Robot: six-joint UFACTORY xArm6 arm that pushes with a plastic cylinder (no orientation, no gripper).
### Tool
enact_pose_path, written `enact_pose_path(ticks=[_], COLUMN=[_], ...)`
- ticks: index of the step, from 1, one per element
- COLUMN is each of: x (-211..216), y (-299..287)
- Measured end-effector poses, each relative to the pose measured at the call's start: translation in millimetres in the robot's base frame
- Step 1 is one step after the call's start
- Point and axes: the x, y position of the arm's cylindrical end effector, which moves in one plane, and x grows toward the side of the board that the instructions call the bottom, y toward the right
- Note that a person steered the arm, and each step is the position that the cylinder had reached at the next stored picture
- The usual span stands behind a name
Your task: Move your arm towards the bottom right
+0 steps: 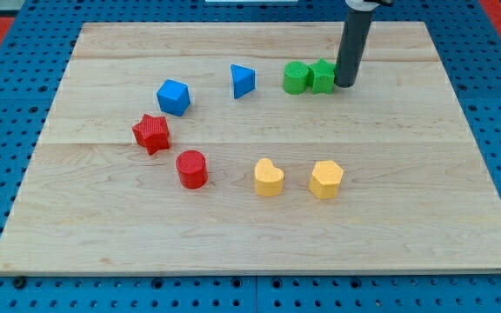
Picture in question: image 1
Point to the yellow heart block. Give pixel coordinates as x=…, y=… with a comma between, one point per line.
x=269, y=180

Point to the red cylinder block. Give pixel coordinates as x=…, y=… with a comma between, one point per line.
x=192, y=169

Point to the blue triangular prism block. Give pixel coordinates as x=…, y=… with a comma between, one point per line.
x=243, y=80

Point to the yellow hexagon block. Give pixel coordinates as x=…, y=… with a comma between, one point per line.
x=326, y=178

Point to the green cylinder block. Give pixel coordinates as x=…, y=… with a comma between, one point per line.
x=295, y=77

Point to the blue cube block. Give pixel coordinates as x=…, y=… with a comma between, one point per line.
x=173, y=97

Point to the red star block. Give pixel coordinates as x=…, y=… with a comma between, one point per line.
x=152, y=133

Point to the green star block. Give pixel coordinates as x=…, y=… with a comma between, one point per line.
x=321, y=77

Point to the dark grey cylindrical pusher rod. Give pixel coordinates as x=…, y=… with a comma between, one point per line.
x=353, y=40

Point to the light wooden board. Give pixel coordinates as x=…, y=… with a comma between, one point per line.
x=415, y=198

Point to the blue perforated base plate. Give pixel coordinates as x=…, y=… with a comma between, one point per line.
x=33, y=57

